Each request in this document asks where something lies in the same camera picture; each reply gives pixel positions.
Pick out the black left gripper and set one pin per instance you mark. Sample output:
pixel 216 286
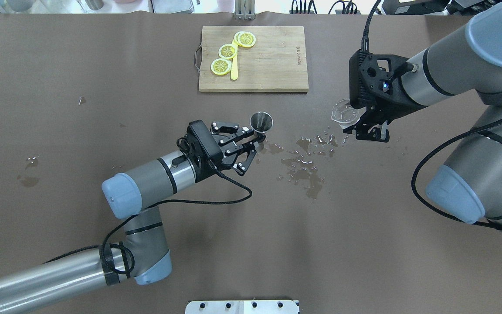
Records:
pixel 214 162

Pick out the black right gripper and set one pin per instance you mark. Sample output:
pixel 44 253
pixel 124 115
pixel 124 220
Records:
pixel 386 110

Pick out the steel jigger shaker cup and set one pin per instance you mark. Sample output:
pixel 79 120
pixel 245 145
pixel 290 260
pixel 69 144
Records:
pixel 261 123

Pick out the clear glass measuring cup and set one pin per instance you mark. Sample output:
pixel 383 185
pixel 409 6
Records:
pixel 345 115

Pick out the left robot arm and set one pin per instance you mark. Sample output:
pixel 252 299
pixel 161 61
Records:
pixel 137 248

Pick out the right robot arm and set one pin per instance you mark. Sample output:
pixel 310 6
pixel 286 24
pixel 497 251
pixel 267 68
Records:
pixel 460 179

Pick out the yellow plastic knife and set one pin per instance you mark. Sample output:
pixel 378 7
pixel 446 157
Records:
pixel 234 74

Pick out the lemon slice lower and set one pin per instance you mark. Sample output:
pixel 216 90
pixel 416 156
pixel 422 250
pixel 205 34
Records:
pixel 221 66

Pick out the lemon slice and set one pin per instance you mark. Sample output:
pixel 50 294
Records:
pixel 245 39
pixel 221 66
pixel 228 51

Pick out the lemon slice middle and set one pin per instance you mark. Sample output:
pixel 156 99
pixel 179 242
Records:
pixel 228 51

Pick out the bamboo cutting board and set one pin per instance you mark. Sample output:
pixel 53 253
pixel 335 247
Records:
pixel 276 63

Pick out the lemon slice upper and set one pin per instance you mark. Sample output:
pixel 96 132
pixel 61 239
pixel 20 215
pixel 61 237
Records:
pixel 245 39

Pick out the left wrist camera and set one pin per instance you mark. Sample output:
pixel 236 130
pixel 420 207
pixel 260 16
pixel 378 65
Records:
pixel 203 147

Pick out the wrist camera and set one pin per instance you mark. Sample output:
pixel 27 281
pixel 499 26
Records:
pixel 372 78
pixel 203 147

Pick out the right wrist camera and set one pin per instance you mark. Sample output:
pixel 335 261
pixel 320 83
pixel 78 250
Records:
pixel 372 78

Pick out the aluminium frame post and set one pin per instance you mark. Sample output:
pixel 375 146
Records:
pixel 244 9

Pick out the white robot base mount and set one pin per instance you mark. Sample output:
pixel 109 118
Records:
pixel 243 307

